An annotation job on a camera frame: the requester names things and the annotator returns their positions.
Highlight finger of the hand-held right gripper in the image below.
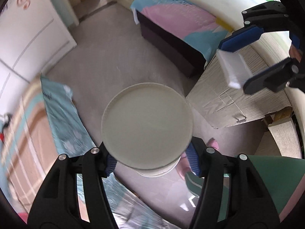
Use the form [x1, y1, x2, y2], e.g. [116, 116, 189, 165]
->
[242, 57, 305, 95]
[218, 2, 290, 53]

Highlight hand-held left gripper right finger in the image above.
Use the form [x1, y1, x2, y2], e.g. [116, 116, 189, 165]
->
[186, 137, 280, 229]

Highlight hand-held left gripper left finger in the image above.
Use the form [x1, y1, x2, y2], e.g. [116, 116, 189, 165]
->
[27, 141, 120, 229]

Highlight white box with gold flap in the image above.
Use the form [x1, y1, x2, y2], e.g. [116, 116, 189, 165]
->
[216, 48, 250, 90]

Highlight teal trash can with bag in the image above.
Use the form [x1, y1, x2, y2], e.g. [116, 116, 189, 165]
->
[76, 157, 199, 229]

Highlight white paper cup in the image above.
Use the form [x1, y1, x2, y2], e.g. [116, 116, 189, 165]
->
[100, 82, 194, 177]

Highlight person's right hand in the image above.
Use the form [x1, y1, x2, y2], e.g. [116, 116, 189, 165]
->
[289, 45, 304, 64]

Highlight pink slipper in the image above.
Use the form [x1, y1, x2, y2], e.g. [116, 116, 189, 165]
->
[177, 156, 191, 179]
[206, 138, 220, 151]

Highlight light blue patterned cloth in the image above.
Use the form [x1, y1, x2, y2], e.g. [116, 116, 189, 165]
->
[40, 75, 98, 158]

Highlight bench with colourful cover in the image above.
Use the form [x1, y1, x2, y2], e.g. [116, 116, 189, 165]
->
[131, 0, 235, 78]

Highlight person's leg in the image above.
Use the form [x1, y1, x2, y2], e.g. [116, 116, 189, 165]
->
[186, 155, 301, 222]

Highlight colourful striped mat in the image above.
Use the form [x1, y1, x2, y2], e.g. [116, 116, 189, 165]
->
[0, 77, 60, 220]

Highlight white wardrobe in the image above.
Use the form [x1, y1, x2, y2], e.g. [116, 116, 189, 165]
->
[0, 0, 78, 86]

